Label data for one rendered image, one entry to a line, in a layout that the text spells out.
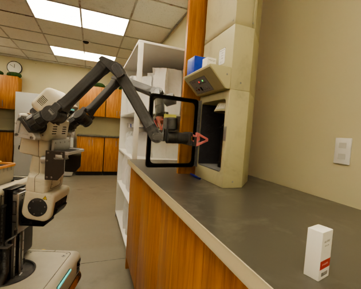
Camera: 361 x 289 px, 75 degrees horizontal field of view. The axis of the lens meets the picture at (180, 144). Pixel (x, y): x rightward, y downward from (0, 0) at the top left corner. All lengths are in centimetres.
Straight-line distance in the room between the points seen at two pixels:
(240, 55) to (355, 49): 47
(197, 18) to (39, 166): 126
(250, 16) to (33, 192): 145
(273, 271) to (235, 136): 74
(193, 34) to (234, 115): 62
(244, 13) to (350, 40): 47
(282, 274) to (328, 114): 91
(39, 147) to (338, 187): 152
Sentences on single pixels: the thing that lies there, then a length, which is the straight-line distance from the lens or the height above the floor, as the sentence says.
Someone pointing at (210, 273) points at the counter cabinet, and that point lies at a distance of 75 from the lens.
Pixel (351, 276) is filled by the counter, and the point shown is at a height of 94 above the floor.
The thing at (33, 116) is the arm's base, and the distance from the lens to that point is 135.
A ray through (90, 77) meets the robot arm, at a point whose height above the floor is 143.
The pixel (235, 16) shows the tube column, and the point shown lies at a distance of 126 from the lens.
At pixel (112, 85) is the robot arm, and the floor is 149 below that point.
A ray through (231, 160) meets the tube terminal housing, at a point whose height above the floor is 107.
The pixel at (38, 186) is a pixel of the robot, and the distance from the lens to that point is 152.
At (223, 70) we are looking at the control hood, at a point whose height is 149.
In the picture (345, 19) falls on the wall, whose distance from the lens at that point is 139.
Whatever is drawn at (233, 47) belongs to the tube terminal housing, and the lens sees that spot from 120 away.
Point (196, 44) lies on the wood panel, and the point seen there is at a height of 173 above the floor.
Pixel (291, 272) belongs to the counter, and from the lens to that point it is 55.
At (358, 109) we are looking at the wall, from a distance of 123.
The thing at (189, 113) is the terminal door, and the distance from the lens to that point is 137.
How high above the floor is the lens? 119
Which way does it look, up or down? 3 degrees down
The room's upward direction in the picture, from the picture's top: 4 degrees clockwise
